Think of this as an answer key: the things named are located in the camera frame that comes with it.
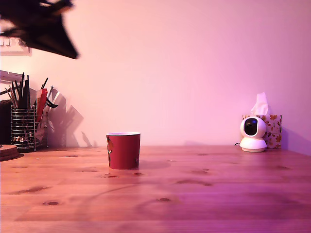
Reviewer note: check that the red coffee cup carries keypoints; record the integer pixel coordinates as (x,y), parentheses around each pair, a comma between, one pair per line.
(124,150)

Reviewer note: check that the thin black stick utensil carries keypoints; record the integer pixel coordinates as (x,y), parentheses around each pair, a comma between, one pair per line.
(45,83)

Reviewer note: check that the black chopstick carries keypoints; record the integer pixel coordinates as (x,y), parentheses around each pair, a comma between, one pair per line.
(22,82)

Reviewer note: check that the black spatula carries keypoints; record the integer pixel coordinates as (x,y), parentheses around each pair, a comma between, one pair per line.
(27,94)

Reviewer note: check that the metal tongs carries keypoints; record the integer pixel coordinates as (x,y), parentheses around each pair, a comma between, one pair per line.
(53,100)

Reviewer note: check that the red utensil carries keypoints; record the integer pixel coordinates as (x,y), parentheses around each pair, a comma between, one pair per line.
(42,102)

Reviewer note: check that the brown chopstick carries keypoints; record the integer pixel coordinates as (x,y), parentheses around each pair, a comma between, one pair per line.
(12,98)

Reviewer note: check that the dark box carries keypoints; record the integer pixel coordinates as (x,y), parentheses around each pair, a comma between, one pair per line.
(5,121)

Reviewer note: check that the round cork trivet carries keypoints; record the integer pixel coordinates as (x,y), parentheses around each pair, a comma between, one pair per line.
(7,153)

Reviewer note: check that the white tissue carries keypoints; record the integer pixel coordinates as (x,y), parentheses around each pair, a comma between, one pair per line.
(260,104)

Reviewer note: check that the leaf print tissue box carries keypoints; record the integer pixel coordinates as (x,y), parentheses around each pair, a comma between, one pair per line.
(275,131)

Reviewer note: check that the white wall switch plate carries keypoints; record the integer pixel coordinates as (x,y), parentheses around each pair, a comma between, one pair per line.
(14,51)

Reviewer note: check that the white wall rail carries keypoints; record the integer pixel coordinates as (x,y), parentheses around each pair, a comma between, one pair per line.
(11,76)

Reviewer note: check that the small white round camera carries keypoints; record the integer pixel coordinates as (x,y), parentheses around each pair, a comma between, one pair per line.
(253,145)

